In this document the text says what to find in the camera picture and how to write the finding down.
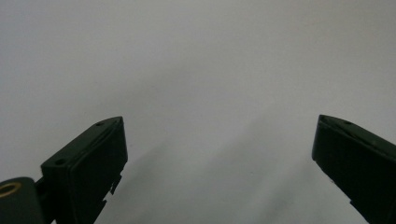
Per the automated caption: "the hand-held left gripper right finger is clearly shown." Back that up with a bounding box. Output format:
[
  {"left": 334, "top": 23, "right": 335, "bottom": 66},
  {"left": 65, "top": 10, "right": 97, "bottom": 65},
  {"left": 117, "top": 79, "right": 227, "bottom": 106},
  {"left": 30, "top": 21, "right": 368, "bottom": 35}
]
[{"left": 311, "top": 114, "right": 396, "bottom": 224}]

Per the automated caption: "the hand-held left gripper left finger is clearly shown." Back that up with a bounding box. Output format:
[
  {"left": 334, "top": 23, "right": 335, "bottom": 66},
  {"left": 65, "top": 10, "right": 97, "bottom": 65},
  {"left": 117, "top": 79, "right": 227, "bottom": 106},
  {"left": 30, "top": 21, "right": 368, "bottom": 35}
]
[{"left": 40, "top": 116, "right": 129, "bottom": 224}]

